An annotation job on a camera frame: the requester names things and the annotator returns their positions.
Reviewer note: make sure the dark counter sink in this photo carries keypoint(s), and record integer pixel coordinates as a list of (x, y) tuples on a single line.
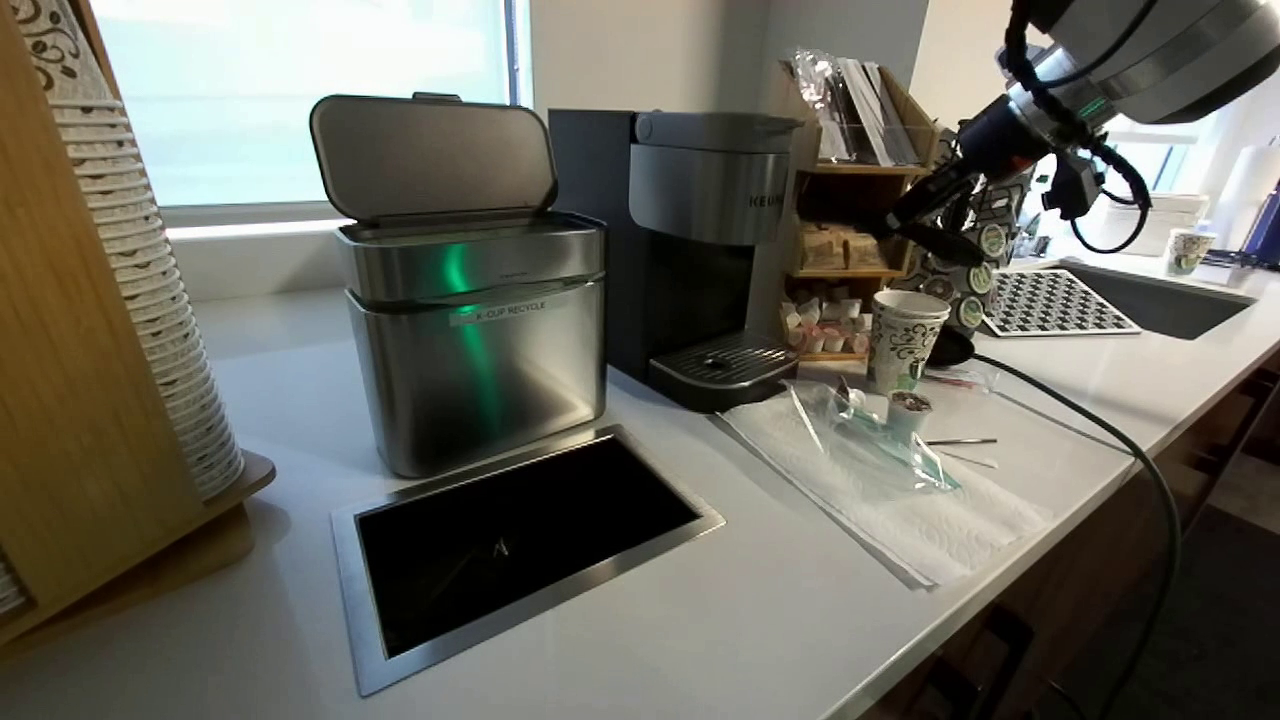
[(1173, 304)]

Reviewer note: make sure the window with white blind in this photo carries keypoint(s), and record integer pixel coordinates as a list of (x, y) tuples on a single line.
[(1186, 163)]

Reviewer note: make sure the white plate stack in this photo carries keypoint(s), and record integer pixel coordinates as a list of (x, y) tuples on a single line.
[(1181, 212)]

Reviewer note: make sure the blue bottle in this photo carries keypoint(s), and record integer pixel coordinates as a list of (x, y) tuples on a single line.
[(1266, 235)]

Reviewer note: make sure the loose coffee pod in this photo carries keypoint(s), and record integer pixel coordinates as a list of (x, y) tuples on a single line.
[(911, 406)]

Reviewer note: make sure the thin black stir stick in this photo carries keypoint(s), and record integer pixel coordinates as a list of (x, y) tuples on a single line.
[(963, 440)]

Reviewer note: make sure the bright window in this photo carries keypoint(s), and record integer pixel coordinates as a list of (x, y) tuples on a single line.
[(266, 80)]

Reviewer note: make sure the wooden cup dispenser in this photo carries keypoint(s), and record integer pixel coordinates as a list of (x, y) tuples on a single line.
[(80, 401)]

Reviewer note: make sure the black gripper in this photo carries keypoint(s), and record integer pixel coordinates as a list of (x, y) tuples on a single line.
[(1013, 142)]

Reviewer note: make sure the black grey coffee machine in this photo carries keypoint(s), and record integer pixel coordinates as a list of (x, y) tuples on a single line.
[(695, 185)]

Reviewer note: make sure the patterned paper coffee cup stack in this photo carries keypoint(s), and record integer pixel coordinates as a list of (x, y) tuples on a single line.
[(907, 346)]

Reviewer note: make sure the bamboo wooden condiment organizer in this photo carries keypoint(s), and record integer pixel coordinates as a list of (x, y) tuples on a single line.
[(861, 169)]

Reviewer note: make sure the clear zip bag green seal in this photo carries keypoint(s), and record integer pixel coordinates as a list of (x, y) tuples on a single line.
[(894, 452)]

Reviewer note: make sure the stainless steel trash bin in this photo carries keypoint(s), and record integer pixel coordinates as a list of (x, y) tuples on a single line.
[(465, 373)]

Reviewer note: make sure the foil tea packets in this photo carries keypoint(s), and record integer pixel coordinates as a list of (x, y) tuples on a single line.
[(834, 104)]

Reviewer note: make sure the printed clear wrapped packets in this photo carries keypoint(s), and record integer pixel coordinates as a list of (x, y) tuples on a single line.
[(842, 248)]

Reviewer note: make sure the small patterned paper cup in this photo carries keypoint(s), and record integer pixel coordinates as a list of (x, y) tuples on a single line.
[(1188, 248)]

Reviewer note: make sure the tall paper cup stack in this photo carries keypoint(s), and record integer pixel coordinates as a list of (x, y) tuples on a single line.
[(145, 294)]

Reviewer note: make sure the steel framed counter trash chute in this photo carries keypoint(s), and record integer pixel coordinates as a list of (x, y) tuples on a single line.
[(506, 533)]

